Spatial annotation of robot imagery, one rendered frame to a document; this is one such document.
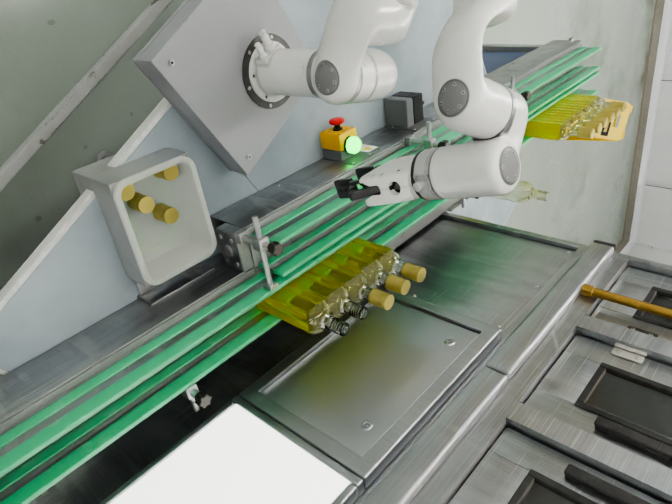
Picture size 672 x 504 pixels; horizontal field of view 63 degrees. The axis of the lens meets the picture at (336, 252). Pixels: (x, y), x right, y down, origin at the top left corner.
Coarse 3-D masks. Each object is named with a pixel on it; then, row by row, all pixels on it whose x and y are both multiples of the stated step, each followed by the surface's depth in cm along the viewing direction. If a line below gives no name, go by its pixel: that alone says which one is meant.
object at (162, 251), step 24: (192, 168) 108; (120, 192) 98; (144, 192) 110; (168, 192) 114; (192, 192) 112; (120, 216) 100; (144, 216) 111; (192, 216) 116; (144, 240) 112; (168, 240) 116; (192, 240) 120; (144, 264) 106; (168, 264) 113; (192, 264) 114
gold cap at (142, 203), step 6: (138, 192) 108; (132, 198) 106; (138, 198) 105; (144, 198) 105; (150, 198) 106; (132, 204) 106; (138, 204) 105; (144, 204) 105; (150, 204) 106; (138, 210) 106; (144, 210) 106; (150, 210) 107
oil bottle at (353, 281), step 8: (320, 264) 124; (328, 264) 124; (336, 264) 124; (312, 272) 123; (320, 272) 122; (328, 272) 121; (336, 272) 121; (344, 272) 120; (352, 272) 120; (336, 280) 118; (344, 280) 117; (352, 280) 117; (360, 280) 117; (352, 288) 116; (360, 288) 117; (352, 296) 117
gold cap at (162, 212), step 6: (162, 204) 112; (156, 210) 111; (162, 210) 110; (168, 210) 110; (174, 210) 111; (156, 216) 111; (162, 216) 110; (168, 216) 110; (174, 216) 111; (168, 222) 110; (174, 222) 111
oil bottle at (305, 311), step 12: (288, 288) 118; (264, 300) 118; (276, 300) 115; (288, 300) 114; (300, 300) 113; (312, 300) 113; (276, 312) 117; (288, 312) 114; (300, 312) 110; (312, 312) 109; (324, 312) 110; (300, 324) 113; (312, 324) 110
